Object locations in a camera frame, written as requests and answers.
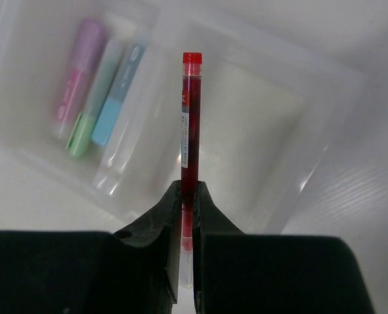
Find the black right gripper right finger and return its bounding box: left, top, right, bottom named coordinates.
left=192, top=182, right=374, bottom=313

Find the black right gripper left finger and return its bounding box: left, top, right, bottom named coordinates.
left=0, top=181, right=181, bottom=313

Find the green highlighter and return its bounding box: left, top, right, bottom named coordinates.
left=67, top=38, right=125, bottom=158

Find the clear plastic organizer tray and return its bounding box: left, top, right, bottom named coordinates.
left=0, top=1, right=365, bottom=233

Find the blue highlighter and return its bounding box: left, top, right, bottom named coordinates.
left=91, top=43, right=146, bottom=147

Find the orange highlighter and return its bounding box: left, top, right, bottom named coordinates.
left=92, top=120, right=141, bottom=196

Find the purple highlighter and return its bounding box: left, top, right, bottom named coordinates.
left=52, top=19, right=108, bottom=140

